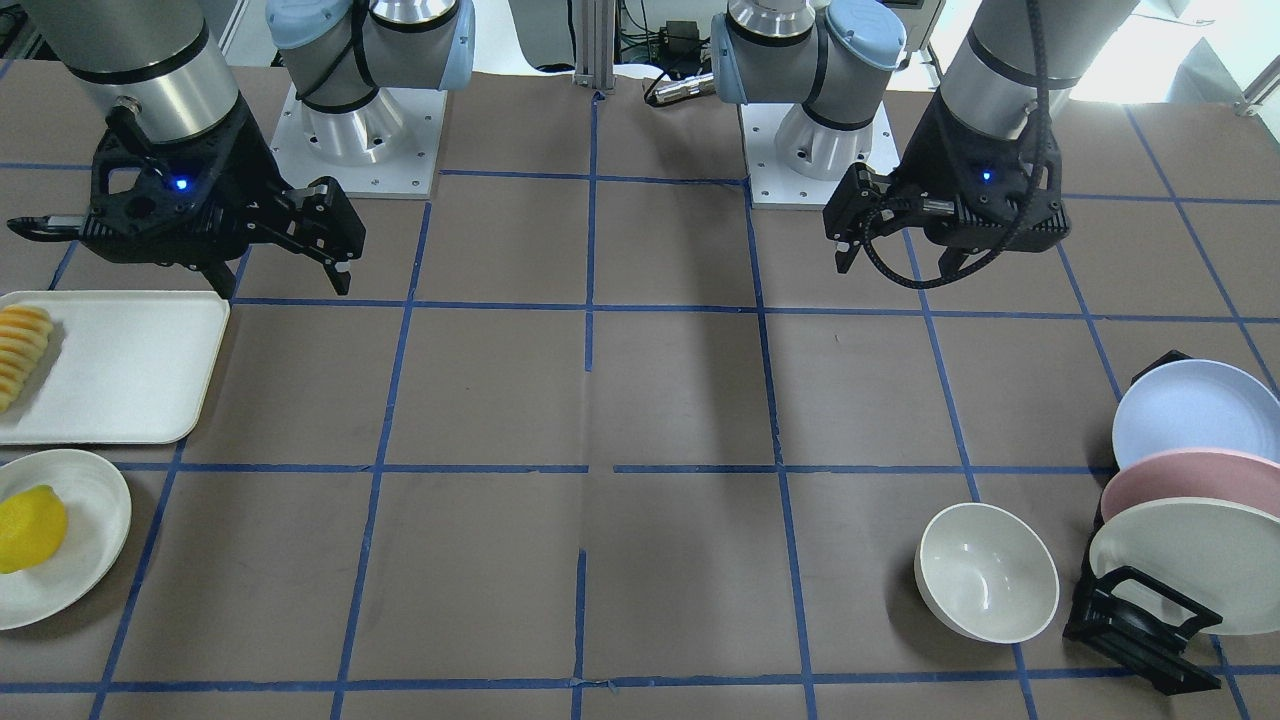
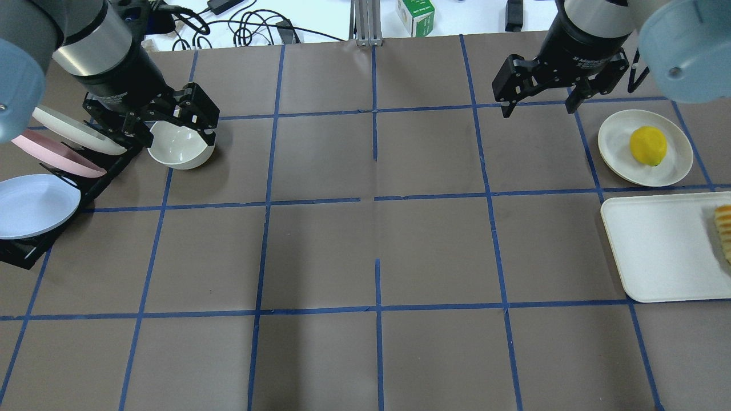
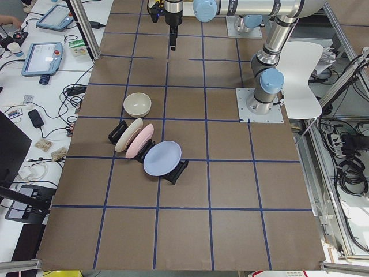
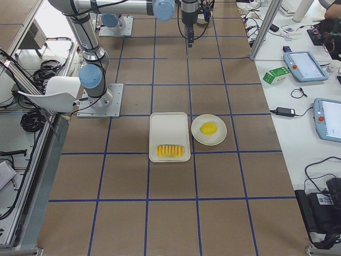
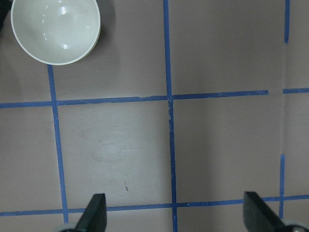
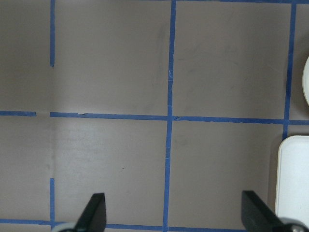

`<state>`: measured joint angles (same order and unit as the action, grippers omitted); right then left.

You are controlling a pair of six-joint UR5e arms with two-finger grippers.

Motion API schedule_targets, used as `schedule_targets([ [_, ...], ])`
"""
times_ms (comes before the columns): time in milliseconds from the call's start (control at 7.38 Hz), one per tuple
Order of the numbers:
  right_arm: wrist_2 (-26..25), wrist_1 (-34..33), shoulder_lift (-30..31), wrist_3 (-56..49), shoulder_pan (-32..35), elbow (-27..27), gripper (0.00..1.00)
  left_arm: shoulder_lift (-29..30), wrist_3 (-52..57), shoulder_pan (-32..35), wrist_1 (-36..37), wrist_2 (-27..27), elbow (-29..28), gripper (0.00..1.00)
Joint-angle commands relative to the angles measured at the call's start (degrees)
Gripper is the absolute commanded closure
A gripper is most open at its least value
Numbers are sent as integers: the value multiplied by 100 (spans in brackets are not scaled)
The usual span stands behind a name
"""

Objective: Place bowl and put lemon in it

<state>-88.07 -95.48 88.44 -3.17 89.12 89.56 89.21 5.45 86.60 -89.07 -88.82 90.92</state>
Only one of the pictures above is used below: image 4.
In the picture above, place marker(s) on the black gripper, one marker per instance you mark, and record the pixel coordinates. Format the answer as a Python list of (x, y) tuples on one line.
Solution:
[(188, 15)]

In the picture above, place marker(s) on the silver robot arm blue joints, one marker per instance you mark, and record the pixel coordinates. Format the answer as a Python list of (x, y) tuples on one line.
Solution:
[(78, 14)]

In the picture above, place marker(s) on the yellow lemon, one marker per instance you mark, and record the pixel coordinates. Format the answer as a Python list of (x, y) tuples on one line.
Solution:
[(208, 128)]

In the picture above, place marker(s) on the green white carton box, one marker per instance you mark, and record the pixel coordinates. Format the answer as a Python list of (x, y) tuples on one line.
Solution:
[(276, 75)]

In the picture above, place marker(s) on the cream round plate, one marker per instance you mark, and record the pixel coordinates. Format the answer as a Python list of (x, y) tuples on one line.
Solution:
[(209, 140)]

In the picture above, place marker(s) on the cream rectangular tray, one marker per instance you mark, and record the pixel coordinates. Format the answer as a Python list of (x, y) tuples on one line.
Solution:
[(169, 128)]

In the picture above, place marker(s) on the blue teach pendant far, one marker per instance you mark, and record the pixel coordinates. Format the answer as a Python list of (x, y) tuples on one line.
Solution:
[(304, 66)]

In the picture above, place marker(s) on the blue teach pendant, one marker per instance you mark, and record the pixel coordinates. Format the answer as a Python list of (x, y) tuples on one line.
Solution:
[(304, 66), (327, 119)]

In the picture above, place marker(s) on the black power adapter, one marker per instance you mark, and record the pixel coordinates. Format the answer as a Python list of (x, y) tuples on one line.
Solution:
[(288, 112)]

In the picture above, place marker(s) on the white plastic chair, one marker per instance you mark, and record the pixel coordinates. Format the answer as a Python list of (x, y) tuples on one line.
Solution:
[(60, 94)]

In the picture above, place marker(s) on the blue teach pendant near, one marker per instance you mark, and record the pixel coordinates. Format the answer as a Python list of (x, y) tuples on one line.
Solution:
[(327, 119)]

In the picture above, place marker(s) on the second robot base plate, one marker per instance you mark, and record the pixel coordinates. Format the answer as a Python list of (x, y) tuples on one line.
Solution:
[(123, 28)]

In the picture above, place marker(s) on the aluminium frame post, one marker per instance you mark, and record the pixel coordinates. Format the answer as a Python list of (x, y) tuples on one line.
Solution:
[(268, 19)]

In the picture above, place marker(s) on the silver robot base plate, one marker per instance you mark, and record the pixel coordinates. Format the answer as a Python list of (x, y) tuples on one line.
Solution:
[(108, 106)]

